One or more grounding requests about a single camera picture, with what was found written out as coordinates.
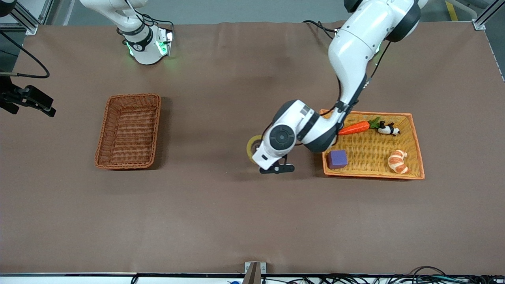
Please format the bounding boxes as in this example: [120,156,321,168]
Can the black cable bundle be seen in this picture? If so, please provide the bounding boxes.
[262,266,505,284]

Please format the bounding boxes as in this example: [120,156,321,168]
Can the black right arm base cables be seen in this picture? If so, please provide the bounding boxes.
[125,0,175,33]

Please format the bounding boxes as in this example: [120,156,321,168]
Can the upright aluminium profile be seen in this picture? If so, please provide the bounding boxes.
[39,0,54,25]

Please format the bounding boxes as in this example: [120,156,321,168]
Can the black left arm base cable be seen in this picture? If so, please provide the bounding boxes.
[302,19,339,40]

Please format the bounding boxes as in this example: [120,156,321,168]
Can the long black left arm cable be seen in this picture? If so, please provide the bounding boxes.
[337,39,392,119]

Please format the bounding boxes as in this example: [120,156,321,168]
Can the aluminium profile corner bracket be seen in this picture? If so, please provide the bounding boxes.
[472,0,505,31]

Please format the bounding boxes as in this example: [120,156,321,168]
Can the brown wicker basket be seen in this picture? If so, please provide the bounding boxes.
[94,93,162,170]

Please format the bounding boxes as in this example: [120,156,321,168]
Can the clear yellowish tape roll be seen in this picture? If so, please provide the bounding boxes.
[247,135,264,164]

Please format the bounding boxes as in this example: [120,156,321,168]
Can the toy croissant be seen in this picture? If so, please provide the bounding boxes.
[387,149,411,174]

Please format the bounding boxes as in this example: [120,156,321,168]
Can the orange toy carrot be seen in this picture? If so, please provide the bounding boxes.
[339,116,381,136]

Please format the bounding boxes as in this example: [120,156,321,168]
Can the orange wicker basket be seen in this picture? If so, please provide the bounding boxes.
[320,110,425,180]

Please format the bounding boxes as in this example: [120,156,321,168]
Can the brown table cover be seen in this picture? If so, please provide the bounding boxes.
[0,21,505,275]

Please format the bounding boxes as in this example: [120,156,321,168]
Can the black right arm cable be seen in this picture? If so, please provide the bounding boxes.
[0,31,51,79]

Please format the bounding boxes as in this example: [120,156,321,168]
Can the right arm base connector plate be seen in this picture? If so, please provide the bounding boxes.
[156,28,174,56]

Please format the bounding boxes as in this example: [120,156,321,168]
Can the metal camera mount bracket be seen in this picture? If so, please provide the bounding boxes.
[244,262,267,284]

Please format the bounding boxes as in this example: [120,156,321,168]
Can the purple cube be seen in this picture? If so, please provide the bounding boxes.
[327,149,348,170]

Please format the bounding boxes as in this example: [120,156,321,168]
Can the table edge trim strip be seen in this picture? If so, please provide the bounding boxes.
[0,272,505,277]

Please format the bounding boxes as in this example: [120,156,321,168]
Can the slanted aluminium profile with bracket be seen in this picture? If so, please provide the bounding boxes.
[9,0,39,35]

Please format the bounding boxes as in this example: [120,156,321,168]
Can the black white panda toy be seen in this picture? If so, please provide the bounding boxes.
[378,121,401,136]

